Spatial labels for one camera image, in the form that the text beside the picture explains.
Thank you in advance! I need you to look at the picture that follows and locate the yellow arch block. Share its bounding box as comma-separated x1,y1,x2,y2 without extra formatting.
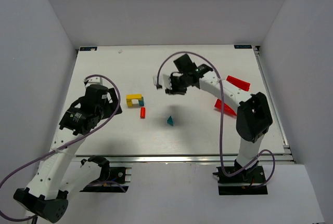
126,94,142,108

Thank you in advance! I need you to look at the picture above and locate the teal rectangular block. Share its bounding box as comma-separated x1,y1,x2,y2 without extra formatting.
138,96,145,107

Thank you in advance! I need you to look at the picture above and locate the red cylinder block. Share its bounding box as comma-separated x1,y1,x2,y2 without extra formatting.
140,107,146,118

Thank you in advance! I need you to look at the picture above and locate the red plastic bin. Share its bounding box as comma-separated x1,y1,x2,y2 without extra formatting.
214,75,251,117

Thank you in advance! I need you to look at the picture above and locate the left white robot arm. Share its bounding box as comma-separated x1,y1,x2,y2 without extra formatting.
14,84,122,223

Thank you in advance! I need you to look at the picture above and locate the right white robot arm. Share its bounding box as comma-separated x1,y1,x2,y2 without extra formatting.
156,51,273,177

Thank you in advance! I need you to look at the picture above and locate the teal triangle block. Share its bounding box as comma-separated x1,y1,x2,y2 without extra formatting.
167,116,174,126

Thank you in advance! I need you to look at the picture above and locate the right blue corner sticker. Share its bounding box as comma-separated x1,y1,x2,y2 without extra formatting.
234,45,252,49

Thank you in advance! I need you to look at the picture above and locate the blue corner sticker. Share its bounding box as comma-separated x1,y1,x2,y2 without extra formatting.
79,46,97,51
234,45,252,49

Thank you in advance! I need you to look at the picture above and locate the left blue corner sticker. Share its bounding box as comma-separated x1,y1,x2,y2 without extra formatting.
79,46,97,51

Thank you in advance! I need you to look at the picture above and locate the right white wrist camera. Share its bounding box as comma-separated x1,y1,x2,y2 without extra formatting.
153,74,172,90

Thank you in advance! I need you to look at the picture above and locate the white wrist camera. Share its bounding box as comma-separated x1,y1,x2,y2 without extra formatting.
153,74,172,90
83,76,103,87

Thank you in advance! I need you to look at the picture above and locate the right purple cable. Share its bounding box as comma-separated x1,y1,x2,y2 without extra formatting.
157,51,276,189

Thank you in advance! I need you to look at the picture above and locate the purple cable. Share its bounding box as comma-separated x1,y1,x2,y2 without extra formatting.
157,51,276,189
0,74,122,221

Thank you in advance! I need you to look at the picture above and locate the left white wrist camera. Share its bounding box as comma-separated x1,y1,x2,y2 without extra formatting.
83,76,103,87

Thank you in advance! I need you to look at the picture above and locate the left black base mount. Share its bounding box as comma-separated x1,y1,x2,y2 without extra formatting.
81,156,132,193

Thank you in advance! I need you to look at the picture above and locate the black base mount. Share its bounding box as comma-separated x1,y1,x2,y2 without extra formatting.
213,166,268,196
81,156,132,193

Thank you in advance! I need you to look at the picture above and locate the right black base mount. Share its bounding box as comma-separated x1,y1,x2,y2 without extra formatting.
213,166,268,196

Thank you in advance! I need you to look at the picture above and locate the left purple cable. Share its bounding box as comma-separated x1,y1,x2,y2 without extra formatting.
0,74,122,221

